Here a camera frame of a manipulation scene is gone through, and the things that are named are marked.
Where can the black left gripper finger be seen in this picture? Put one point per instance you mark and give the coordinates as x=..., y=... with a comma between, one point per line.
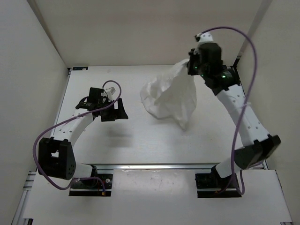
x=120, y=111
x=113, y=114

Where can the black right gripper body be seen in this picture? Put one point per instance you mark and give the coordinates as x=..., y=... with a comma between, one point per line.
x=194, y=67

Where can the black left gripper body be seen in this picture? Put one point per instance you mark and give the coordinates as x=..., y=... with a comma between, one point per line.
x=102, y=103

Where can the white pleated skirt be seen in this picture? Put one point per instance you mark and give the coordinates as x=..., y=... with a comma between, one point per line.
x=171, y=94

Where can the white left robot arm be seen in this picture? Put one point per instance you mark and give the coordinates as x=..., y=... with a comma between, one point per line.
x=55, y=156

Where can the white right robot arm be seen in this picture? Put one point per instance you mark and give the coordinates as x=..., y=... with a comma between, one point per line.
x=257, y=143

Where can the white front cover board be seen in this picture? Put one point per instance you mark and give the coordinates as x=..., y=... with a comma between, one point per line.
x=162, y=197

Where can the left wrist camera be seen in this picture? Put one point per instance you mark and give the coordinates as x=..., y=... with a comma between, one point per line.
x=109, y=92

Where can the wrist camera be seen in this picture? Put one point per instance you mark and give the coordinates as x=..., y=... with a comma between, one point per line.
x=203, y=38
x=109, y=92

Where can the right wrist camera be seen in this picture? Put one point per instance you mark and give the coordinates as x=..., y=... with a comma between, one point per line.
x=203, y=38

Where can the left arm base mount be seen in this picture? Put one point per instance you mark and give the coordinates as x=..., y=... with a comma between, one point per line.
x=93, y=187

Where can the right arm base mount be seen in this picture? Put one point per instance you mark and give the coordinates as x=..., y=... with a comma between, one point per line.
x=210, y=185

